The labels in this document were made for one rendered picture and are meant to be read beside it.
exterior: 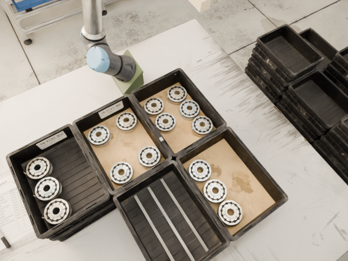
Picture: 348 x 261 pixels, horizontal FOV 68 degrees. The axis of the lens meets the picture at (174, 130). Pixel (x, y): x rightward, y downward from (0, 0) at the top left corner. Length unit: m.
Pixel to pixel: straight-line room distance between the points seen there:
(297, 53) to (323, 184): 1.10
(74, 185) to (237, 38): 2.24
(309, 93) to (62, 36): 2.37
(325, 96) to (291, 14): 1.41
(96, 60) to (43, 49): 1.66
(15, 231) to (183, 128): 0.90
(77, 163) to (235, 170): 0.73
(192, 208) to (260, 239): 0.36
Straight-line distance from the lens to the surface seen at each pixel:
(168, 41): 1.82
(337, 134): 1.98
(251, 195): 1.23
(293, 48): 2.29
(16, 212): 1.48
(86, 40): 1.44
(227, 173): 1.23
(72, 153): 1.32
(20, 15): 2.93
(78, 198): 1.24
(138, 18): 3.07
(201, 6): 1.46
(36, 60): 2.93
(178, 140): 1.26
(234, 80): 1.66
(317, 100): 2.21
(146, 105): 1.32
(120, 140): 1.28
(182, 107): 1.32
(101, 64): 1.35
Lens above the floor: 1.98
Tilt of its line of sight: 64 degrees down
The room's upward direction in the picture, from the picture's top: 3 degrees clockwise
